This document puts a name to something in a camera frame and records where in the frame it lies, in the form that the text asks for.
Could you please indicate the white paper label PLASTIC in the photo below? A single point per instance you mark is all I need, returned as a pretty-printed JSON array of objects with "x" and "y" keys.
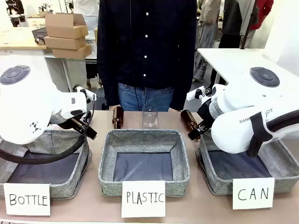
[{"x": 143, "y": 198}]

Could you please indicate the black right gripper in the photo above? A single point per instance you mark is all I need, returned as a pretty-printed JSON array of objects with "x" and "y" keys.
[{"x": 205, "y": 114}]

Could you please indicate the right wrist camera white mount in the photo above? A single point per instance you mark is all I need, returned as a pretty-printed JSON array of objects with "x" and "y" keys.
[{"x": 195, "y": 94}]

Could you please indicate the person in dark shirt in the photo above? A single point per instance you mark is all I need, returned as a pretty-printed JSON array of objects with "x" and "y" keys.
[{"x": 144, "y": 46}]

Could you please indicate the red jacket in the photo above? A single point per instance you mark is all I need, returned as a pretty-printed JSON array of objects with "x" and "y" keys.
[{"x": 262, "y": 12}]

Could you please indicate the grey fabric basket plastic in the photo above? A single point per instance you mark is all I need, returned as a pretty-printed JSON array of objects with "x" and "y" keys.
[{"x": 143, "y": 142}]

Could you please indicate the white side table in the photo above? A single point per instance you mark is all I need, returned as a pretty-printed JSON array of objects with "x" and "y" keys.
[{"x": 233, "y": 60}]

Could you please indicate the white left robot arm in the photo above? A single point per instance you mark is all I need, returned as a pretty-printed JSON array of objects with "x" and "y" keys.
[{"x": 28, "y": 105}]

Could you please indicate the grey fabric basket bottle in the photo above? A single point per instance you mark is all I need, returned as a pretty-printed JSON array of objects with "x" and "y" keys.
[{"x": 58, "y": 172}]

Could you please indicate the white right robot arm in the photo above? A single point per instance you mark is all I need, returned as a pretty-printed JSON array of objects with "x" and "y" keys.
[{"x": 245, "y": 121}]

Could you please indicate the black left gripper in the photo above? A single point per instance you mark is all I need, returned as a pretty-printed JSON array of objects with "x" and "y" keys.
[{"x": 85, "y": 117}]

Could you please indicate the black mesh basket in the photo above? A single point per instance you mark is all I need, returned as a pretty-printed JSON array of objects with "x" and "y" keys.
[{"x": 39, "y": 35}]

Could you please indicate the white paper label CAN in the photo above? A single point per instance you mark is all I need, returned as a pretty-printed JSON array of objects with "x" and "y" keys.
[{"x": 253, "y": 193}]

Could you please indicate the clear plastic bottle without cap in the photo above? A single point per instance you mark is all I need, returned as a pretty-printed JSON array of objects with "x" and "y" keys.
[{"x": 150, "y": 117}]

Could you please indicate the background person in beige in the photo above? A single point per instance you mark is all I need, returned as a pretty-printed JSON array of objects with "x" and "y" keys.
[{"x": 208, "y": 28}]

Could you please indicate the light wooden table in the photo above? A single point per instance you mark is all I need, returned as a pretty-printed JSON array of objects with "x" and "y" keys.
[{"x": 16, "y": 38}]

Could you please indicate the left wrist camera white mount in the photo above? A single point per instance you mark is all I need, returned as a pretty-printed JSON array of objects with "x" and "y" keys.
[{"x": 81, "y": 91}]

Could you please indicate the background person in black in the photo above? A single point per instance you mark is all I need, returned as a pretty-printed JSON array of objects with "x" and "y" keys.
[{"x": 232, "y": 23}]

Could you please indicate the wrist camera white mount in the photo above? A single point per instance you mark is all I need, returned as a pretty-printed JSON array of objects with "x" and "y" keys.
[
  {"x": 81, "y": 91},
  {"x": 195, "y": 94}
]

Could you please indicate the open cardboard box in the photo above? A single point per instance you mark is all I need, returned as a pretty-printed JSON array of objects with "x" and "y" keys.
[{"x": 66, "y": 25}]

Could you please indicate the closed flat cardboard box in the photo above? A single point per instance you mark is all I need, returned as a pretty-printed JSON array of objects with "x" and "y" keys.
[
  {"x": 72, "y": 51},
  {"x": 65, "y": 42}
]

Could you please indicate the grey fabric basket can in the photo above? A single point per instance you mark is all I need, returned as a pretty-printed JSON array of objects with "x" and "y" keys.
[{"x": 233, "y": 163}]

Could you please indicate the white paper label BOTTLE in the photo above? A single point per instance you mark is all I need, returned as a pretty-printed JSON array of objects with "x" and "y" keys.
[{"x": 26, "y": 199}]

